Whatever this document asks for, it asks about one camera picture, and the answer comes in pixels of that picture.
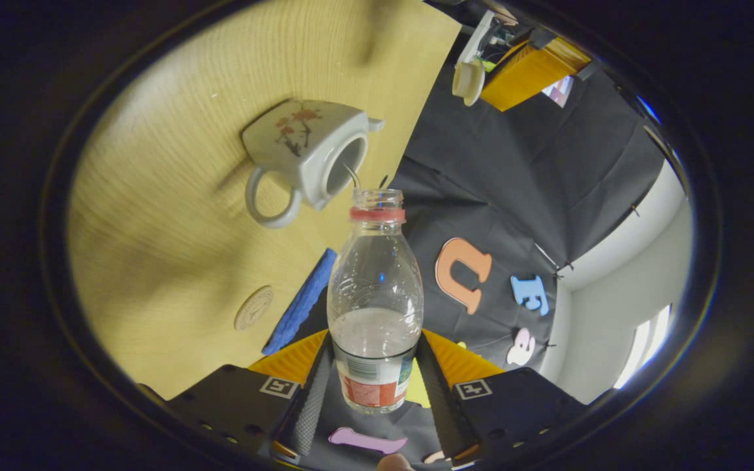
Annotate white square teacup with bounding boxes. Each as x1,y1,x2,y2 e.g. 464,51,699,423
243,99,386,230

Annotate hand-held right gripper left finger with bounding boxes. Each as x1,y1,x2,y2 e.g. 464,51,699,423
166,330,336,462

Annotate round beige coaster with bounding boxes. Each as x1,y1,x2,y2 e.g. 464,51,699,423
233,285,275,332

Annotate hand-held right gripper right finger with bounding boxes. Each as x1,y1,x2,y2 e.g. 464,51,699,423
415,329,588,466

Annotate blue towel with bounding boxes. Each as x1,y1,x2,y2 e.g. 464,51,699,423
261,247,339,357

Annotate computer monitor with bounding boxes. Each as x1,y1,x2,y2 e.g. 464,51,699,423
542,75,576,109

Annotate white side shelf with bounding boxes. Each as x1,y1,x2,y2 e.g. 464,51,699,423
456,9,502,66

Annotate bright window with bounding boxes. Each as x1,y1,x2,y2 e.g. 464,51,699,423
614,304,673,391

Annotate clear plastic water bottle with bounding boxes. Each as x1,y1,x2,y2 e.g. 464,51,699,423
326,188,425,415

